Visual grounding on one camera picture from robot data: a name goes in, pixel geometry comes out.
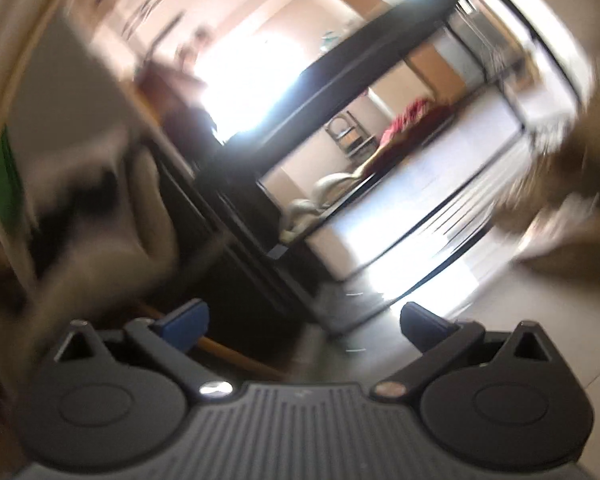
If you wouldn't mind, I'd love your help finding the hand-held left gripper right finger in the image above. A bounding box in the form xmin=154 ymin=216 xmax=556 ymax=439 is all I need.
xmin=371 ymin=302 xmax=556 ymax=399

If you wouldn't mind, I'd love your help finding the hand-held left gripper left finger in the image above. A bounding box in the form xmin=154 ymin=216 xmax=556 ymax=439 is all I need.
xmin=54 ymin=298 xmax=234 ymax=397

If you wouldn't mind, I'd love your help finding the orange tube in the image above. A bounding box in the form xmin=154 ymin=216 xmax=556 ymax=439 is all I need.
xmin=130 ymin=302 xmax=288 ymax=382

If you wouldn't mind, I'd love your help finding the white shoe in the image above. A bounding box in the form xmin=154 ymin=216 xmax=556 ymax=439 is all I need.
xmin=279 ymin=172 xmax=357 ymax=244

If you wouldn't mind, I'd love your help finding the tan fuzzy slipper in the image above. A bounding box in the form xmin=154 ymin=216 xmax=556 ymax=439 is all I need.
xmin=490 ymin=50 xmax=600 ymax=271

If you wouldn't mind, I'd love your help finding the red blanket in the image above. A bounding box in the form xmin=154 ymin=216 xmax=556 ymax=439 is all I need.
xmin=378 ymin=99 xmax=453 ymax=147

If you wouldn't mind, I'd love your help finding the green panel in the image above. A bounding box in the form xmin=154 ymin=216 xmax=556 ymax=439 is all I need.
xmin=0 ymin=125 xmax=26 ymax=236

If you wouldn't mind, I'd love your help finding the metal frame chair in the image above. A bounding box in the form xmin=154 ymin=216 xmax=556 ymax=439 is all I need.
xmin=325 ymin=111 xmax=372 ymax=161

